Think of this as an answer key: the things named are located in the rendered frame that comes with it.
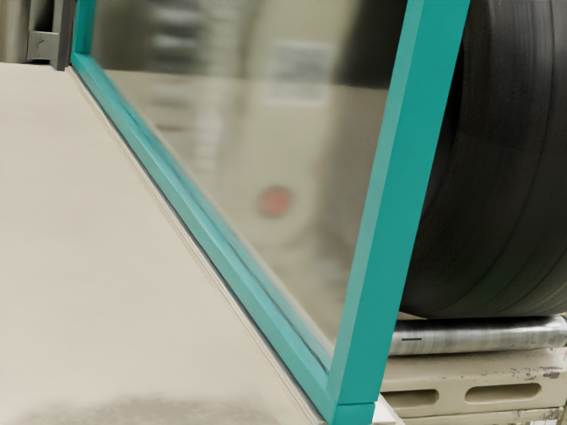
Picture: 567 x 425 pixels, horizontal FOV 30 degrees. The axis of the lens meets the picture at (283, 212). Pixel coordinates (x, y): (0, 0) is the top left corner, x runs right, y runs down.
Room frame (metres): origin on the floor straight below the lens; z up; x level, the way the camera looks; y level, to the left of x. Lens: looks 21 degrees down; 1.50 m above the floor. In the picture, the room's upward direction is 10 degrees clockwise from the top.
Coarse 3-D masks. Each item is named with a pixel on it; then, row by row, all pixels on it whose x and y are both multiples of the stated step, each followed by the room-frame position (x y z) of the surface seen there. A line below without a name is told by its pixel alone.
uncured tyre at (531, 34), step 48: (480, 0) 1.17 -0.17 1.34; (528, 0) 1.14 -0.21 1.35; (480, 48) 1.15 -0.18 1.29; (528, 48) 1.12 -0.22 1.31; (480, 96) 1.13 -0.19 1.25; (528, 96) 1.10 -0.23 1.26; (480, 144) 1.11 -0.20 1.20; (528, 144) 1.09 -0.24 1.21; (432, 192) 1.60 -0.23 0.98; (480, 192) 1.10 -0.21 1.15; (528, 192) 1.09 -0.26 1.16; (432, 240) 1.15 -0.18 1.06; (480, 240) 1.11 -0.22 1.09; (528, 240) 1.10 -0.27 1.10; (432, 288) 1.17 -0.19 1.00; (480, 288) 1.14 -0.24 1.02; (528, 288) 1.16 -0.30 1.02
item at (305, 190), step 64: (128, 0) 0.74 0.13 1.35; (192, 0) 0.61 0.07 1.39; (256, 0) 0.52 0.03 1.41; (320, 0) 0.46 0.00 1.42; (384, 0) 0.41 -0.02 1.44; (448, 0) 0.37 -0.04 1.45; (128, 64) 0.72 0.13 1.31; (192, 64) 0.60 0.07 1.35; (256, 64) 0.51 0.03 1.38; (320, 64) 0.45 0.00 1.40; (384, 64) 0.40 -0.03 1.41; (448, 64) 0.37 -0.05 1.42; (128, 128) 0.68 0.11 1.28; (192, 128) 0.58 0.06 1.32; (256, 128) 0.50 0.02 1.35; (320, 128) 0.44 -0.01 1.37; (384, 128) 0.38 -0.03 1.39; (192, 192) 0.57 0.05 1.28; (256, 192) 0.49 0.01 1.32; (320, 192) 0.43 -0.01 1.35; (384, 192) 0.37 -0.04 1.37; (256, 256) 0.48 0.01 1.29; (320, 256) 0.42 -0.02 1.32; (384, 256) 0.37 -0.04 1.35; (256, 320) 0.45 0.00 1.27; (320, 320) 0.41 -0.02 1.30; (384, 320) 0.37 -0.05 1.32; (320, 384) 0.38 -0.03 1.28
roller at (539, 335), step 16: (400, 320) 1.22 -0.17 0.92; (416, 320) 1.23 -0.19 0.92; (432, 320) 1.24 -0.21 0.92; (448, 320) 1.25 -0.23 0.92; (464, 320) 1.26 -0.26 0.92; (480, 320) 1.26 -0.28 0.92; (496, 320) 1.27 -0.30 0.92; (512, 320) 1.28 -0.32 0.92; (528, 320) 1.29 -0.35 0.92; (544, 320) 1.30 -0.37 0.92; (560, 320) 1.31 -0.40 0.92; (400, 336) 1.20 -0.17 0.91; (416, 336) 1.21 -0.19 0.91; (432, 336) 1.22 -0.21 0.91; (448, 336) 1.23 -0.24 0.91; (464, 336) 1.24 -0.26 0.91; (480, 336) 1.25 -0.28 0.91; (496, 336) 1.26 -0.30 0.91; (512, 336) 1.27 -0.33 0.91; (528, 336) 1.28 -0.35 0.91; (544, 336) 1.29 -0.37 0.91; (560, 336) 1.30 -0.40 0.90; (400, 352) 1.20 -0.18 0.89; (416, 352) 1.21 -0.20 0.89; (432, 352) 1.22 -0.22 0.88; (448, 352) 1.24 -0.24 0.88
